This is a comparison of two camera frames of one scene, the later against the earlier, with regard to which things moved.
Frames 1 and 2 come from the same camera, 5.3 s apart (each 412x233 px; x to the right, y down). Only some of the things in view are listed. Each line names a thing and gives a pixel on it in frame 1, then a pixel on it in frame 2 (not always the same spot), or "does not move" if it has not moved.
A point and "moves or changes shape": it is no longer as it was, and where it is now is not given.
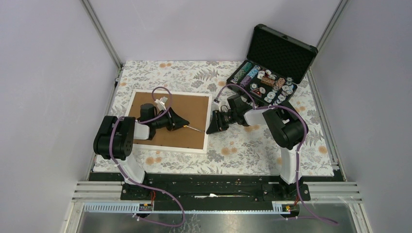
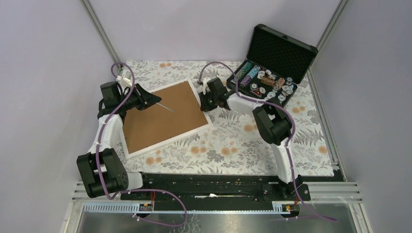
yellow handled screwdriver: [190, 127] moves or changes shape
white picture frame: [195, 108] moves or changes shape
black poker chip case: [276, 63] does not move
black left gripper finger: [177, 121] to [147, 98]
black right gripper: [216, 124] to [205, 107]
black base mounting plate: [215, 189] does not move
